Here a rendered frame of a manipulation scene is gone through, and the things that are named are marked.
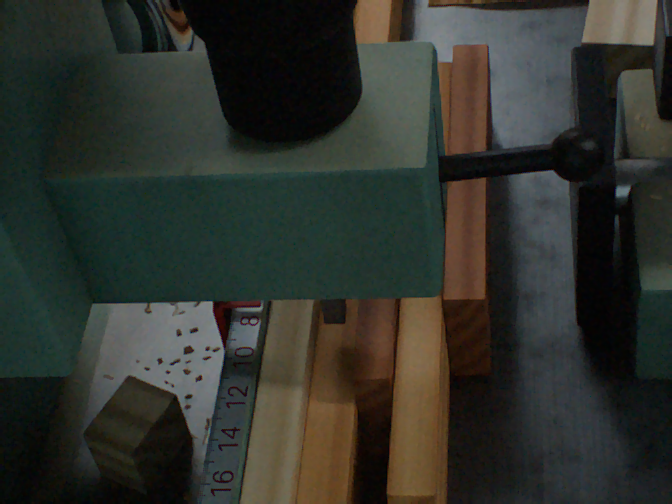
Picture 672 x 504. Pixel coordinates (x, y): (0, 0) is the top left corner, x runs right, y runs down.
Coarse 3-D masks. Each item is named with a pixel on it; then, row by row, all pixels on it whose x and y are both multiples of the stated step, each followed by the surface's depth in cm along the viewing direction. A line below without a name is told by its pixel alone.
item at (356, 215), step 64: (128, 64) 49; (192, 64) 48; (384, 64) 47; (64, 128) 47; (128, 128) 46; (192, 128) 46; (384, 128) 45; (64, 192) 46; (128, 192) 45; (192, 192) 45; (256, 192) 45; (320, 192) 44; (384, 192) 44; (128, 256) 48; (192, 256) 48; (256, 256) 47; (320, 256) 47; (384, 256) 47
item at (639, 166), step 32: (576, 64) 57; (576, 96) 56; (608, 96) 56; (608, 128) 54; (608, 160) 53; (640, 160) 57; (576, 192) 54; (608, 192) 52; (576, 224) 55; (608, 224) 53; (576, 256) 56; (608, 256) 55; (576, 288) 57; (608, 288) 56; (576, 320) 58; (608, 320) 58
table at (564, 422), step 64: (576, 0) 75; (512, 64) 72; (512, 128) 69; (512, 192) 66; (512, 256) 63; (512, 320) 60; (512, 384) 58; (576, 384) 57; (640, 384) 57; (448, 448) 56; (512, 448) 55; (576, 448) 55; (640, 448) 55
